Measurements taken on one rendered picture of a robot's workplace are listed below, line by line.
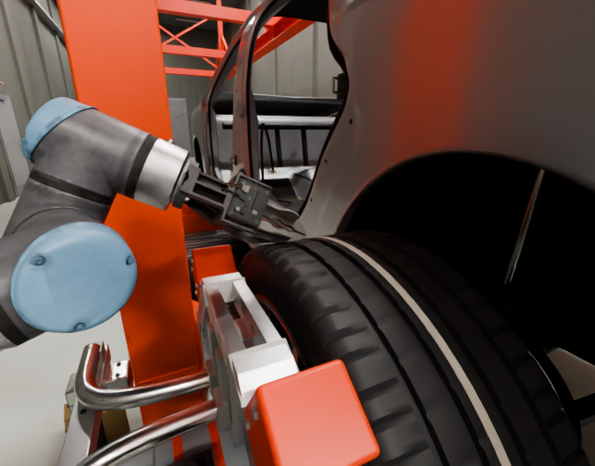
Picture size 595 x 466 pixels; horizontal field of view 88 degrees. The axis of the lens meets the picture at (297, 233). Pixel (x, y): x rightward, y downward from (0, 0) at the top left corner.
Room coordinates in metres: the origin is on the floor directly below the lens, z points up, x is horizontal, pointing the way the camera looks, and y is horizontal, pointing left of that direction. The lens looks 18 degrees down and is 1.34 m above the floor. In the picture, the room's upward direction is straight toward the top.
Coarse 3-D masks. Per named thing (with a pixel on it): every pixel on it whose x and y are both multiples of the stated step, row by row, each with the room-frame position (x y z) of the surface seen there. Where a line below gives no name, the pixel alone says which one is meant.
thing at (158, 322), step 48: (96, 0) 0.65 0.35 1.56; (144, 0) 0.68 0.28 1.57; (96, 48) 0.64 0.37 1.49; (144, 48) 0.67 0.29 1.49; (96, 96) 0.63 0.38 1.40; (144, 96) 0.67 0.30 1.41; (144, 240) 0.65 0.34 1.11; (144, 288) 0.65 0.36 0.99; (144, 336) 0.64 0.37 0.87; (192, 336) 0.68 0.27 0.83; (144, 384) 0.63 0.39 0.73
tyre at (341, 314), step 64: (256, 256) 0.45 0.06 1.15; (320, 256) 0.39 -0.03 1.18; (384, 256) 0.40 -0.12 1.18; (320, 320) 0.28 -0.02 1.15; (384, 320) 0.28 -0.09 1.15; (448, 320) 0.30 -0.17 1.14; (384, 384) 0.22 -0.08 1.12; (448, 384) 0.24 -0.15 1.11; (512, 384) 0.25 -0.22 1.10; (384, 448) 0.18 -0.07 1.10; (448, 448) 0.19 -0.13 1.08; (512, 448) 0.20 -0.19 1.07; (576, 448) 0.23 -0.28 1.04
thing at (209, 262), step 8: (208, 248) 0.56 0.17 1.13; (216, 248) 0.56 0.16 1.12; (224, 248) 0.57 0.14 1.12; (192, 256) 0.54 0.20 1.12; (200, 256) 0.54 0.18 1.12; (208, 256) 0.55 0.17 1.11; (216, 256) 0.55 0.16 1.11; (224, 256) 0.56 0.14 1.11; (232, 256) 0.56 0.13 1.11; (192, 264) 0.56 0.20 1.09; (200, 264) 0.53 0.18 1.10; (208, 264) 0.53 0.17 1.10; (216, 264) 0.54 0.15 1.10; (224, 264) 0.54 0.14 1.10; (232, 264) 0.55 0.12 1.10; (192, 272) 0.58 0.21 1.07; (200, 272) 0.52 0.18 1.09; (208, 272) 0.52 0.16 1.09; (216, 272) 0.53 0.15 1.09; (224, 272) 0.53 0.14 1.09; (232, 272) 0.54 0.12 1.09; (200, 280) 0.51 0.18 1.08
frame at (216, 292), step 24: (216, 288) 0.41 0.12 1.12; (240, 288) 0.41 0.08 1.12; (216, 312) 0.35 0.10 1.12; (240, 312) 0.40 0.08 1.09; (264, 312) 0.35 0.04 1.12; (216, 336) 0.35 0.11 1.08; (240, 336) 0.30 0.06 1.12; (264, 336) 0.30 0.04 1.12; (240, 360) 0.26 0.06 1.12; (264, 360) 0.26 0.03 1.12; (288, 360) 0.26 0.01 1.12; (240, 384) 0.23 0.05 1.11; (240, 408) 0.22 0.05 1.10
